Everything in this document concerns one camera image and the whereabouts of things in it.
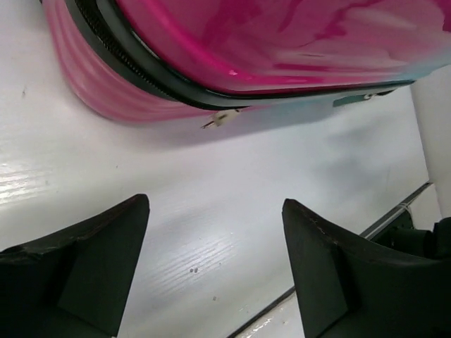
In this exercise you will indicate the pink children's suitcase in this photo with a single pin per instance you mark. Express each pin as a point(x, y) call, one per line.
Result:
point(148, 61)

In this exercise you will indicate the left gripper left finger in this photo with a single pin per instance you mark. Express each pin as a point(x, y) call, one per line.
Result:
point(74, 282)

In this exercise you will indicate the aluminium rail frame left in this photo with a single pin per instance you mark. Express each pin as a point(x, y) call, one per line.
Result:
point(391, 215)

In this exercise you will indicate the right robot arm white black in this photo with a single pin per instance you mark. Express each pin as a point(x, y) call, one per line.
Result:
point(400, 234)

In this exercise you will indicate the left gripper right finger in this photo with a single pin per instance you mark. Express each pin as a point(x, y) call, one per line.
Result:
point(350, 286)

